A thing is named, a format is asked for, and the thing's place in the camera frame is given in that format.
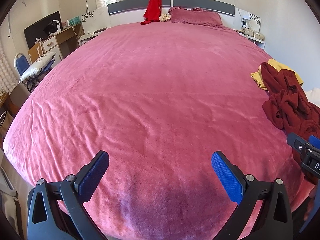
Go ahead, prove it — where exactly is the pink plush bed blanket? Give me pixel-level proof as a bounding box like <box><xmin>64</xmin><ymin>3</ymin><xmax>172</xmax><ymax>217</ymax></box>
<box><xmin>2</xmin><ymin>20</ymin><xmax>320</xmax><ymax>240</ymax></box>

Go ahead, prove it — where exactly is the blue chair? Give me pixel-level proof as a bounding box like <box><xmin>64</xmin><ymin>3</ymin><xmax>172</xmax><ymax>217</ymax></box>
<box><xmin>14</xmin><ymin>52</ymin><xmax>54</xmax><ymax>80</ymax></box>

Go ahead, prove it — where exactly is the bright red garment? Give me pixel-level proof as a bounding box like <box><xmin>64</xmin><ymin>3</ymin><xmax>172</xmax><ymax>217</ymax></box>
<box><xmin>140</xmin><ymin>0</ymin><xmax>162</xmax><ymax>25</ymax></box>

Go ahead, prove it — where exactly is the grey bed headboard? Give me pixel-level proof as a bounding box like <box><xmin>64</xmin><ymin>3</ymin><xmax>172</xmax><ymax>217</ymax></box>
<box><xmin>107</xmin><ymin>0</ymin><xmax>236</xmax><ymax>27</ymax></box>

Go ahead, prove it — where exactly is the black steering wheel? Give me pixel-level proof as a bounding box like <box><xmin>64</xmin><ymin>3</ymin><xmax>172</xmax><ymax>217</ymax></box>
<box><xmin>26</xmin><ymin>76</ymin><xmax>42</xmax><ymax>93</ymax></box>

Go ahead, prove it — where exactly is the silver pillow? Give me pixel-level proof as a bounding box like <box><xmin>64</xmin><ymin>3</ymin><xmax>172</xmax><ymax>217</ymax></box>
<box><xmin>19</xmin><ymin>52</ymin><xmax>57</xmax><ymax>84</ymax></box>

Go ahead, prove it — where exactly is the wooden desk with drawers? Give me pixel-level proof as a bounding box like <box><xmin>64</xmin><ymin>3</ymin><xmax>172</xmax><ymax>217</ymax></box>
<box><xmin>28</xmin><ymin>24</ymin><xmax>84</xmax><ymax>64</ymax></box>

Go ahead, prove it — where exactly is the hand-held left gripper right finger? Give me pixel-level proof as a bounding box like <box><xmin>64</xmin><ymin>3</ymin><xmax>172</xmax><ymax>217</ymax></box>
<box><xmin>211</xmin><ymin>151</ymin><xmax>293</xmax><ymax>240</ymax></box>

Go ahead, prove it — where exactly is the white headset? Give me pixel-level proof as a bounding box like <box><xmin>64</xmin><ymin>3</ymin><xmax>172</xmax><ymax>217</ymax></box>
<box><xmin>44</xmin><ymin>20</ymin><xmax>62</xmax><ymax>34</ymax></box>

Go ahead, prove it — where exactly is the pink pillow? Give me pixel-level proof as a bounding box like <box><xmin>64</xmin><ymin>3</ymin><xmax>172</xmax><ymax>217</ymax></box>
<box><xmin>168</xmin><ymin>6</ymin><xmax>224</xmax><ymax>27</ymax></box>

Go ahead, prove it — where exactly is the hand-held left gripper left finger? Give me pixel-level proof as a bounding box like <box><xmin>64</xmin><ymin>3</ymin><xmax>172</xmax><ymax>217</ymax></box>
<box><xmin>27</xmin><ymin>150</ymin><xmax>118</xmax><ymax>240</ymax></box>

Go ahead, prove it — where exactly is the patterned side window curtain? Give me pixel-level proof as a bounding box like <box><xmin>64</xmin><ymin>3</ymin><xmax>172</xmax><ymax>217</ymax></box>
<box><xmin>0</xmin><ymin>42</ymin><xmax>16</xmax><ymax>95</ymax></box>

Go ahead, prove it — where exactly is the black flat screen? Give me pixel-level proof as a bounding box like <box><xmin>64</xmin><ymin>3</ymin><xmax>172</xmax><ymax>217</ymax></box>
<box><xmin>24</xmin><ymin>11</ymin><xmax>62</xmax><ymax>49</ymax></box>

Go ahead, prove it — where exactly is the white cloth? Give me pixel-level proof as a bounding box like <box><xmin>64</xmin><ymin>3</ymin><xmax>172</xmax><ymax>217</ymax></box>
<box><xmin>306</xmin><ymin>87</ymin><xmax>320</xmax><ymax>103</ymax></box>

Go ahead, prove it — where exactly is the white bedside table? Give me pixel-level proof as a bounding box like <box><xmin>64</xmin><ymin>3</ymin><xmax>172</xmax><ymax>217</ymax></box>
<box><xmin>235</xmin><ymin>7</ymin><xmax>266</xmax><ymax>50</ymax></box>
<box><xmin>77</xmin><ymin>7</ymin><xmax>110</xmax><ymax>47</ymax></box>

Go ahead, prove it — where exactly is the maroon garment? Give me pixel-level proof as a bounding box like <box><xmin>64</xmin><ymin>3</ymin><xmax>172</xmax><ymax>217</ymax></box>
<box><xmin>259</xmin><ymin>62</ymin><xmax>320</xmax><ymax>188</ymax></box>

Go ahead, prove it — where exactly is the yellow garment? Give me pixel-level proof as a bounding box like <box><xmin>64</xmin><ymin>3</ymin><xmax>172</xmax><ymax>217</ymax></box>
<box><xmin>250</xmin><ymin>58</ymin><xmax>304</xmax><ymax>90</ymax></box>

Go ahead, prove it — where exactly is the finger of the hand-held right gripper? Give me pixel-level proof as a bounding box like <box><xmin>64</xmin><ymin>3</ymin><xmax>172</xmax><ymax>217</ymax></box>
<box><xmin>309</xmin><ymin>135</ymin><xmax>320</xmax><ymax>153</ymax></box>
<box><xmin>287</xmin><ymin>132</ymin><xmax>310</xmax><ymax>153</ymax></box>

